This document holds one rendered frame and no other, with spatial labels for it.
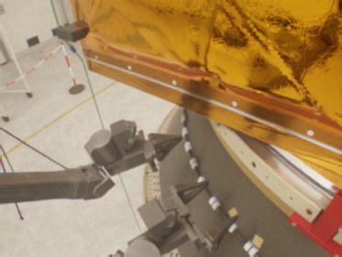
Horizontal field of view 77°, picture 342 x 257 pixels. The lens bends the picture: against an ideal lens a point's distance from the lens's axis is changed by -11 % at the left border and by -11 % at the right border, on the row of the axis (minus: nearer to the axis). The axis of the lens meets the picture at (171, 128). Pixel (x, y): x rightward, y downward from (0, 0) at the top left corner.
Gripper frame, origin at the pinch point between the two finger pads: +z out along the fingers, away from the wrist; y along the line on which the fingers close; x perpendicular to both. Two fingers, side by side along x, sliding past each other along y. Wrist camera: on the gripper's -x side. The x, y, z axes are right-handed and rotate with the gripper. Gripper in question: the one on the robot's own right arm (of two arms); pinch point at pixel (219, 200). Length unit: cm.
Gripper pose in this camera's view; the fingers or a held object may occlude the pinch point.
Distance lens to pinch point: 49.8
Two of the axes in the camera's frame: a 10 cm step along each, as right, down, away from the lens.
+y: -4.9, -5.4, 6.8
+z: 8.4, -4.9, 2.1
